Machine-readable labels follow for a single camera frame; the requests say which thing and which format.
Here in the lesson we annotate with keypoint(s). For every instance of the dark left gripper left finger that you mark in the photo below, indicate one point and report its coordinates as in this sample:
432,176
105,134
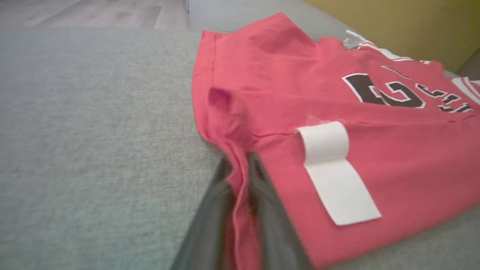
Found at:
210,232

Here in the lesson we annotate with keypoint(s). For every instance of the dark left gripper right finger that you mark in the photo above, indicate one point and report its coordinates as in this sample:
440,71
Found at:
277,225

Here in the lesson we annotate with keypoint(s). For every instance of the red jersey with white trim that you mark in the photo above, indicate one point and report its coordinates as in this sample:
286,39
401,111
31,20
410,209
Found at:
300,82

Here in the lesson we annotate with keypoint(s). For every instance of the large grey sofa seat cushion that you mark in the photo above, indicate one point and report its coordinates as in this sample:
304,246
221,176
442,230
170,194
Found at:
93,150

